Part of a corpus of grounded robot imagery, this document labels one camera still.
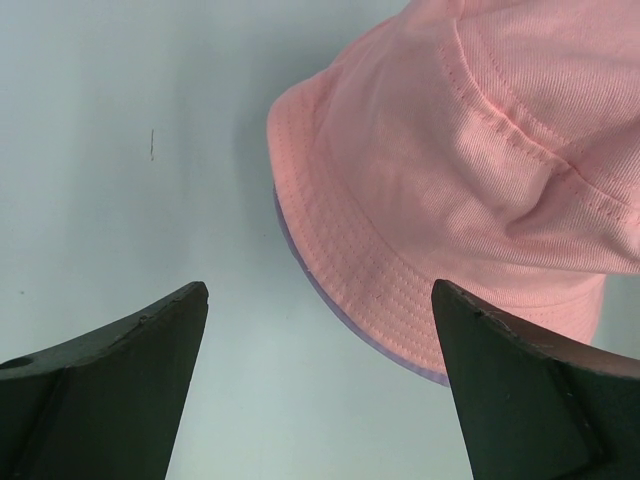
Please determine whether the purple bucket hat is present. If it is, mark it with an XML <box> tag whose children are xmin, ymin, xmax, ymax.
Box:
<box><xmin>272</xmin><ymin>188</ymin><xmax>450</xmax><ymax>388</ymax></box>

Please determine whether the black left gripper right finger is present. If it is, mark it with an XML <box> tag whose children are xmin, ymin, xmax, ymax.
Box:
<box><xmin>431</xmin><ymin>280</ymin><xmax>639</xmax><ymax>480</ymax></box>

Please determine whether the pink bucket hat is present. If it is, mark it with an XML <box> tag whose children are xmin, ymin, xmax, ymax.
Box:
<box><xmin>266</xmin><ymin>1</ymin><xmax>639</xmax><ymax>374</ymax></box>

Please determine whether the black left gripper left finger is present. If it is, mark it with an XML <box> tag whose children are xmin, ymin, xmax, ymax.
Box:
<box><xmin>1</xmin><ymin>282</ymin><xmax>208</xmax><ymax>479</ymax></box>

